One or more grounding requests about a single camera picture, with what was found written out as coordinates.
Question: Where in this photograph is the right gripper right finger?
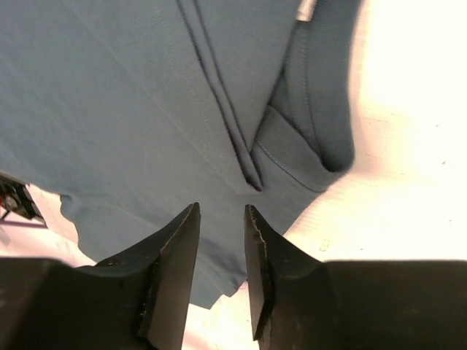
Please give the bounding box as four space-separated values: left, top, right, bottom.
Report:
244 205 466 349

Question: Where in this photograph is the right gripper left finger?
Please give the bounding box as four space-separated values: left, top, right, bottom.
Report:
1 203 201 349

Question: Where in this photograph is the blue t shirt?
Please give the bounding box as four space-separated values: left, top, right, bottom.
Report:
1 1 360 308

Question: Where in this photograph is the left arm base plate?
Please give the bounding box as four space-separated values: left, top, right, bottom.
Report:
1 171 47 228

